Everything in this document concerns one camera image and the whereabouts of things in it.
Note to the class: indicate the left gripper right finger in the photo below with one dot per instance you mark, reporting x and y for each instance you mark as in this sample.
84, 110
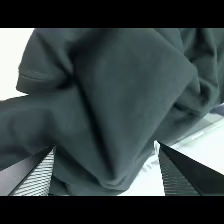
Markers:
186, 176

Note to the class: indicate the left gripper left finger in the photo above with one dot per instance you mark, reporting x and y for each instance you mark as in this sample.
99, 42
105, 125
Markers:
38, 176

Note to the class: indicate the dark green T-shirt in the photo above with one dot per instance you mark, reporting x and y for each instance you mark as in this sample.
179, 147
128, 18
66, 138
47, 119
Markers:
110, 100

